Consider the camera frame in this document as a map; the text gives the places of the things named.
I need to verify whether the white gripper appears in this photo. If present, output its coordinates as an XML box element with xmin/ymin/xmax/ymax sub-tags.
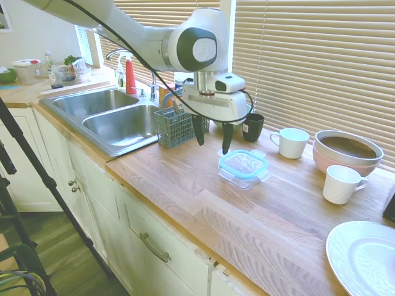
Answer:
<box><xmin>181</xmin><ymin>84</ymin><xmax>248</xmax><ymax>155</ymax></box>

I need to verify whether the clear lid with blue rim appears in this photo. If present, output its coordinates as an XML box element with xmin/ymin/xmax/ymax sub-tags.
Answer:
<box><xmin>217</xmin><ymin>149</ymin><xmax>272</xmax><ymax>183</ymax></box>

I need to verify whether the clear glass food container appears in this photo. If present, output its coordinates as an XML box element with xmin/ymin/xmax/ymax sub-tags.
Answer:
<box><xmin>218</xmin><ymin>168</ymin><xmax>260</xmax><ymax>192</ymax></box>

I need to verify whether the clear plastic produce container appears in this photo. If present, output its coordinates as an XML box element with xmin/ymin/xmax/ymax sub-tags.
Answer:
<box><xmin>61</xmin><ymin>60</ymin><xmax>93</xmax><ymax>84</ymax></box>

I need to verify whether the white lidded food tub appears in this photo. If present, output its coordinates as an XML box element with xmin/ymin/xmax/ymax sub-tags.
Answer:
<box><xmin>11</xmin><ymin>59</ymin><xmax>46</xmax><ymax>86</ymax></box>

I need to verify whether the grey plastic cutlery basket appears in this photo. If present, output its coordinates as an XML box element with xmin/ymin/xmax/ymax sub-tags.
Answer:
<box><xmin>154</xmin><ymin>92</ymin><xmax>212</xmax><ymax>148</ymax></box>

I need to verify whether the black cup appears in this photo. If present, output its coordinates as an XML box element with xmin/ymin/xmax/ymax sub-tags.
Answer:
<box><xmin>241</xmin><ymin>113</ymin><xmax>265</xmax><ymax>142</ymax></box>

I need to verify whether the mint green bowl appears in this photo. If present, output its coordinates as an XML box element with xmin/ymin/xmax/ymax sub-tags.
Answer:
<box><xmin>210</xmin><ymin>103</ymin><xmax>256</xmax><ymax>133</ymax></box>

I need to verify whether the white wipes canister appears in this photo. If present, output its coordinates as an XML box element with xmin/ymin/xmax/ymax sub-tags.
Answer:
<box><xmin>174</xmin><ymin>72</ymin><xmax>186</xmax><ymax>92</ymax></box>

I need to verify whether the orange box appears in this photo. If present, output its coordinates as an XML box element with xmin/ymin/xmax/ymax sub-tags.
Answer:
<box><xmin>158</xmin><ymin>85</ymin><xmax>177</xmax><ymax>109</ymax></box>

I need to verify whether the chrome kitchen faucet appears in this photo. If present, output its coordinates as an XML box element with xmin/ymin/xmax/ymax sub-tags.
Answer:
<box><xmin>106</xmin><ymin>47</ymin><xmax>160</xmax><ymax>102</ymax></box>

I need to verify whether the wide white mug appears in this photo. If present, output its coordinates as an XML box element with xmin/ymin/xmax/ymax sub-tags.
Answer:
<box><xmin>270</xmin><ymin>128</ymin><xmax>310</xmax><ymax>160</ymax></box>

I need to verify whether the stainless steel sink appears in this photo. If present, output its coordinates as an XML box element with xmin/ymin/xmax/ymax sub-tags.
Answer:
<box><xmin>38</xmin><ymin>87</ymin><xmax>161</xmax><ymax>158</ymax></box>

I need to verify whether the red spray bottle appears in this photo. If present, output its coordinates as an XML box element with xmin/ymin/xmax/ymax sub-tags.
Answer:
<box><xmin>118</xmin><ymin>52</ymin><xmax>138</xmax><ymax>95</ymax></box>

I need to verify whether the clear soap bottle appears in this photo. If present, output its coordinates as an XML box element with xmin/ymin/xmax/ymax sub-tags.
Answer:
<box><xmin>115</xmin><ymin>58</ymin><xmax>127</xmax><ymax>89</ymax></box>

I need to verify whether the pink bowl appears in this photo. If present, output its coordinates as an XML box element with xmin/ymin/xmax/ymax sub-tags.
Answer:
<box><xmin>312</xmin><ymin>143</ymin><xmax>382</xmax><ymax>177</ymax></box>

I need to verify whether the wide beige window blind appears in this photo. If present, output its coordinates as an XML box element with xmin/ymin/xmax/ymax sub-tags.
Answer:
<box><xmin>236</xmin><ymin>0</ymin><xmax>395</xmax><ymax>173</ymax></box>

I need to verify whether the small white cup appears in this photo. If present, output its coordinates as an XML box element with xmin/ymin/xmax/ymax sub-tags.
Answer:
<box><xmin>322</xmin><ymin>165</ymin><xmax>370</xmax><ymax>205</ymax></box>

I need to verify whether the grey bowl with brown inside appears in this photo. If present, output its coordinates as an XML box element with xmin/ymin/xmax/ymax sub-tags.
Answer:
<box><xmin>314</xmin><ymin>129</ymin><xmax>385</xmax><ymax>167</ymax></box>

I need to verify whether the white lower cabinet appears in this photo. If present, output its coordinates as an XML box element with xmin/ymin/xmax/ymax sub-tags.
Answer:
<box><xmin>0</xmin><ymin>104</ymin><xmax>247</xmax><ymax>296</ymax></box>

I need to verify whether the small white window blind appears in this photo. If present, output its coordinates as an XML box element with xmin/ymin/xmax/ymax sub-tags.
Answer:
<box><xmin>75</xmin><ymin>24</ymin><xmax>93</xmax><ymax>67</ymax></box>

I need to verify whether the bunch of green herbs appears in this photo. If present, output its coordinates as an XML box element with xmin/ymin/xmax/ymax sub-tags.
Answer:
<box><xmin>64</xmin><ymin>54</ymin><xmax>84</xmax><ymax>66</ymax></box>

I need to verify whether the dark sauce jar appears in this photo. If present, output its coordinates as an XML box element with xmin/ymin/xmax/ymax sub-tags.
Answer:
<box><xmin>49</xmin><ymin>64</ymin><xmax>64</xmax><ymax>90</ymax></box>

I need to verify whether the black tripod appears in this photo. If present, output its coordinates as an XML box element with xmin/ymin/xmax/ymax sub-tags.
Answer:
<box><xmin>0</xmin><ymin>97</ymin><xmax>114</xmax><ymax>280</ymax></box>

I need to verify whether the black toaster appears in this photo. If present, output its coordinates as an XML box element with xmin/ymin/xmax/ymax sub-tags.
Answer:
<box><xmin>382</xmin><ymin>197</ymin><xmax>395</xmax><ymax>223</ymax></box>

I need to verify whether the white plate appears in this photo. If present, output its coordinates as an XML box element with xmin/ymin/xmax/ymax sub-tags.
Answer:
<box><xmin>325</xmin><ymin>220</ymin><xmax>395</xmax><ymax>296</ymax></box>

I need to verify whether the dark green clamp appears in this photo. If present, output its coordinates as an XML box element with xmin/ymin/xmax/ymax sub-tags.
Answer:
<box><xmin>0</xmin><ymin>243</ymin><xmax>47</xmax><ymax>296</ymax></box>

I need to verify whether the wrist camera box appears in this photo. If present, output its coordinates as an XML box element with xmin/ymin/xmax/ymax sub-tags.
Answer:
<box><xmin>214</xmin><ymin>73</ymin><xmax>247</xmax><ymax>94</ymax></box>

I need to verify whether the metal bar cabinet handle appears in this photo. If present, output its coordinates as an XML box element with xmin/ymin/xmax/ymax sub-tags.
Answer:
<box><xmin>138</xmin><ymin>232</ymin><xmax>172</xmax><ymax>263</ymax></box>

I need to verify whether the framed wall picture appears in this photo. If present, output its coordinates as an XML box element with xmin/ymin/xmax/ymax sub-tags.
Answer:
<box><xmin>0</xmin><ymin>0</ymin><xmax>15</xmax><ymax>33</ymax></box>

